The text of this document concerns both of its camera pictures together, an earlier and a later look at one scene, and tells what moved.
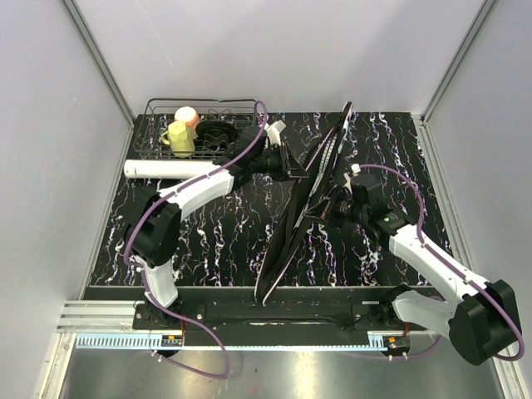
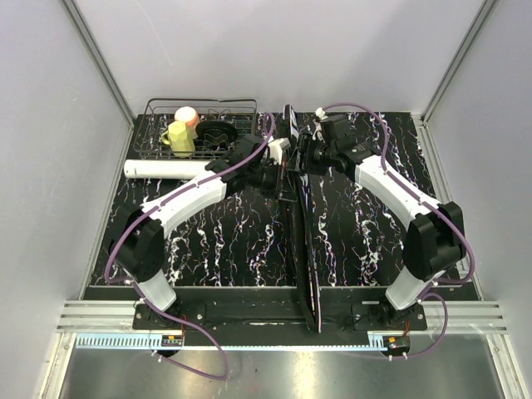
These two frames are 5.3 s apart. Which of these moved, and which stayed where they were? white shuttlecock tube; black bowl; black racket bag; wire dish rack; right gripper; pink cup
Moved: black racket bag; right gripper
Stayed: wire dish rack; black bowl; pink cup; white shuttlecock tube
